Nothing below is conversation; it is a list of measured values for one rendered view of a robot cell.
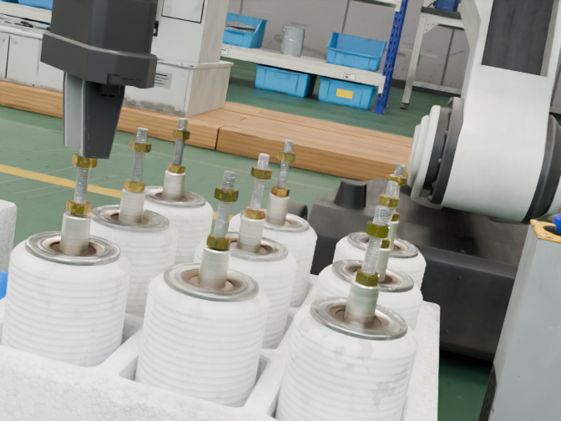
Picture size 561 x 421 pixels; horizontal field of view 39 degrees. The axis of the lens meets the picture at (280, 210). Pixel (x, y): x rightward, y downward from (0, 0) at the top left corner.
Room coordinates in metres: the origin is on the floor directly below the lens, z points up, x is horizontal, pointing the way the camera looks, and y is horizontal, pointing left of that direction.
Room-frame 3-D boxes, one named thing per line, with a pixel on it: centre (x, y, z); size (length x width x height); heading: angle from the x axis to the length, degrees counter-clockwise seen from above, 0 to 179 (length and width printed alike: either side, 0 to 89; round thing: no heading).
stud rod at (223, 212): (0.58, 0.04, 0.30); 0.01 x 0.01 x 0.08
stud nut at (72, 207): (0.60, 0.16, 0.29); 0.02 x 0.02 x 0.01; 40
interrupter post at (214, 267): (0.58, 0.04, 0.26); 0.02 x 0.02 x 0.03
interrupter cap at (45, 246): (0.60, 0.16, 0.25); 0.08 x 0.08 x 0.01
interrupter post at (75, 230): (0.60, 0.16, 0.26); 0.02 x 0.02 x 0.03
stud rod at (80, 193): (0.60, 0.16, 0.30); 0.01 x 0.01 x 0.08
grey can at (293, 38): (5.54, 0.13, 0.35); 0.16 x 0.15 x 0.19; 82
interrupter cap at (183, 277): (0.58, 0.04, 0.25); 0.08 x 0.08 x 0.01
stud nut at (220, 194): (0.58, 0.04, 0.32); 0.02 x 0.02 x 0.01; 26
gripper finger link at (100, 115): (0.58, 0.14, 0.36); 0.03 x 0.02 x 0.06; 129
